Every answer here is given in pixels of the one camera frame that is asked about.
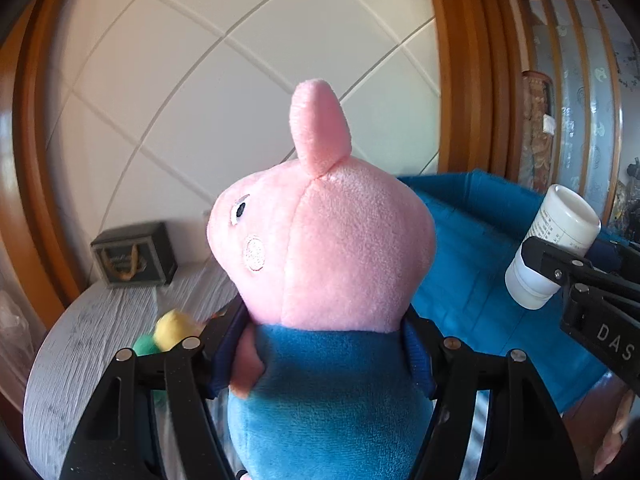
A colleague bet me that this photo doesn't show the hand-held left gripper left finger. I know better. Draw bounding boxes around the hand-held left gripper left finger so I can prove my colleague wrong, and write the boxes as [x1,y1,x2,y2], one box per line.
[59,305,251,480]

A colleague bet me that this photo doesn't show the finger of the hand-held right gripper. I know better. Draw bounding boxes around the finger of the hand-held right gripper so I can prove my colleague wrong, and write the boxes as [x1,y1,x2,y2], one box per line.
[520,236,640,303]
[586,240,640,278]

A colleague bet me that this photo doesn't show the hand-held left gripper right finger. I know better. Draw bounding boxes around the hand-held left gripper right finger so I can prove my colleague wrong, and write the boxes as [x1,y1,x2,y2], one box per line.
[400,307,583,480]

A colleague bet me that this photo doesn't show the white medicine bottle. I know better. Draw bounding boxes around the white medicine bottle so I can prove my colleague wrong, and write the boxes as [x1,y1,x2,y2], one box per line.
[505,185,602,310]

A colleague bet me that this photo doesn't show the blue fabric storage bin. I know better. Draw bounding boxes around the blue fabric storage bin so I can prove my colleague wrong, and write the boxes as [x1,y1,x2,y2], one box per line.
[395,170,640,413]

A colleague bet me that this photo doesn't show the pink pig plush blue shirt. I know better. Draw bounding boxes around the pink pig plush blue shirt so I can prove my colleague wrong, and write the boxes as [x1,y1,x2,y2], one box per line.
[206,79,438,480]

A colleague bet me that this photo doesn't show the person's right hand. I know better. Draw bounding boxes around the person's right hand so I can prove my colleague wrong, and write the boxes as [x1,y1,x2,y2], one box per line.
[592,390,640,476]

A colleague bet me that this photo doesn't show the yellow green duck plush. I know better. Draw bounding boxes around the yellow green duck plush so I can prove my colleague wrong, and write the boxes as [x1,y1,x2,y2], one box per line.
[131,309,206,361]

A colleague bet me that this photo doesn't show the rolled patterned carpet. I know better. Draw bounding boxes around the rolled patterned carpet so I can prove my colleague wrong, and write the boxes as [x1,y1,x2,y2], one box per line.
[520,71,557,196]

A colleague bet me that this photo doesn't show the dark gift box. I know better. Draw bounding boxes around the dark gift box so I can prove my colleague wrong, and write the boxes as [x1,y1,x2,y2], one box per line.
[90,221,178,289]

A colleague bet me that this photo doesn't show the glass partition wooden slats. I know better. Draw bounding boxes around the glass partition wooden slats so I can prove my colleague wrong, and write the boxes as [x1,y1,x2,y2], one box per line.
[510,0,631,226]

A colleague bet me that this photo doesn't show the wooden door frame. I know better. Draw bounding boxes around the wooden door frame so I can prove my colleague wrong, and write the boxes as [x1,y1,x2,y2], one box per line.
[425,0,531,181]

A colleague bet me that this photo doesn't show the curved wooden frame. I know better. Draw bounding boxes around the curved wooden frame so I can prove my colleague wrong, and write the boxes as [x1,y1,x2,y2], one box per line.
[12,0,101,331]

